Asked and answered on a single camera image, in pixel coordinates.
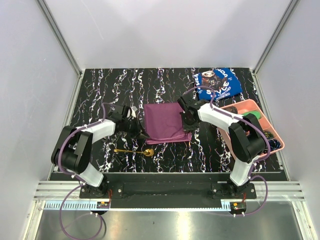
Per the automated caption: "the right aluminium frame post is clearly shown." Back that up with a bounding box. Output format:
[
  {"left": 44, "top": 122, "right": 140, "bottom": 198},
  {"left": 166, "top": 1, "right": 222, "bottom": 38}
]
[{"left": 252, "top": 0, "right": 300, "bottom": 74}]

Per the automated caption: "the magenta cloth napkin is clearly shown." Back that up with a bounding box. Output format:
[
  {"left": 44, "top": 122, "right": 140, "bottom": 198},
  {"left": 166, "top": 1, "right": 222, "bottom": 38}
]
[{"left": 143, "top": 102, "right": 192, "bottom": 145}]

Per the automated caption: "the aluminium frame post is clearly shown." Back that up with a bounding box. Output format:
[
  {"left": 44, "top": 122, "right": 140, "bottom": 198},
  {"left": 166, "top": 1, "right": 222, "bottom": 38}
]
[
  {"left": 252, "top": 0, "right": 300, "bottom": 74},
  {"left": 35, "top": 0, "right": 82, "bottom": 77}
]

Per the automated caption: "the blue printed cloth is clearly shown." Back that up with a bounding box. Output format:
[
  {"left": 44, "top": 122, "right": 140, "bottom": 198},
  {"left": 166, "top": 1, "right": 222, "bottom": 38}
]
[{"left": 193, "top": 67, "right": 243, "bottom": 101}]

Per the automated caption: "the dark brown object in tray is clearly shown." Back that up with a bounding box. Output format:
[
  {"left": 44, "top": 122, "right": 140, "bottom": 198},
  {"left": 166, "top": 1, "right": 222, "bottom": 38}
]
[{"left": 225, "top": 106, "right": 238, "bottom": 114}]

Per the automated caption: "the pink compartment tray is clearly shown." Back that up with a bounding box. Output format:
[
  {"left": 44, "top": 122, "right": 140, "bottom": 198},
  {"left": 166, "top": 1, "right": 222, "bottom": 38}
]
[{"left": 217, "top": 99, "right": 285, "bottom": 159}]

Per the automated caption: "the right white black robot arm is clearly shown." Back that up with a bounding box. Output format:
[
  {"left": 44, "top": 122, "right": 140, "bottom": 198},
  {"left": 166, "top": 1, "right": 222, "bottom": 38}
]
[{"left": 177, "top": 94, "right": 271, "bottom": 199}]

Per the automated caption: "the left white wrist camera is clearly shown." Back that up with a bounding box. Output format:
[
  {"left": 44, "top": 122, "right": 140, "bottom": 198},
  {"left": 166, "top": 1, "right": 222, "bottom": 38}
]
[{"left": 126, "top": 106, "right": 138, "bottom": 119}]

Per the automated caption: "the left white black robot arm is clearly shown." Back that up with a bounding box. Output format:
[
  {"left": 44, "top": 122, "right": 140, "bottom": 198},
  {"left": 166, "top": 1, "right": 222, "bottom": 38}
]
[{"left": 51, "top": 103, "right": 149, "bottom": 198}]

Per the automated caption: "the left aluminium frame post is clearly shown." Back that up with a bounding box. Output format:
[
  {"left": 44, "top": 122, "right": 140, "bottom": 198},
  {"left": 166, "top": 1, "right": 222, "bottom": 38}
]
[{"left": 35, "top": 0, "right": 82, "bottom": 77}]

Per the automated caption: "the front aluminium rail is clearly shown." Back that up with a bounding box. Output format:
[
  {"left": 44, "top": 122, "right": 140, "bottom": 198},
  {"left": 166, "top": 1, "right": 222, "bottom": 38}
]
[{"left": 35, "top": 181, "right": 305, "bottom": 202}]

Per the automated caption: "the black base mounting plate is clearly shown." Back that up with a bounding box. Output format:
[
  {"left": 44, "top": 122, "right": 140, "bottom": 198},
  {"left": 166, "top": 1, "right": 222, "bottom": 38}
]
[{"left": 79, "top": 172, "right": 257, "bottom": 210}]

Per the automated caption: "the gold spoon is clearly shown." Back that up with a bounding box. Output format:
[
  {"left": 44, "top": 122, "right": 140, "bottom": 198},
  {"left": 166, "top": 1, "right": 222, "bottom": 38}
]
[{"left": 113, "top": 148, "right": 155, "bottom": 157}]

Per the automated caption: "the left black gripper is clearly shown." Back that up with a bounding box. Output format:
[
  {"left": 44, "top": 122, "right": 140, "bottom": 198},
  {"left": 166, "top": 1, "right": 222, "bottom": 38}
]
[{"left": 122, "top": 115, "right": 150, "bottom": 140}]

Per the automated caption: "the green object in tray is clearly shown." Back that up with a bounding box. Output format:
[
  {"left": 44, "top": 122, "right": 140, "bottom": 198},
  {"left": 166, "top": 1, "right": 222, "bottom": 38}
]
[{"left": 242, "top": 111, "right": 261, "bottom": 120}]

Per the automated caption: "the blue black cable bundle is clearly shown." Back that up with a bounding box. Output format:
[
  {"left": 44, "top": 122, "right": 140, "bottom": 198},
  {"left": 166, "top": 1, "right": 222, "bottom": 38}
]
[{"left": 267, "top": 139, "right": 280, "bottom": 153}]

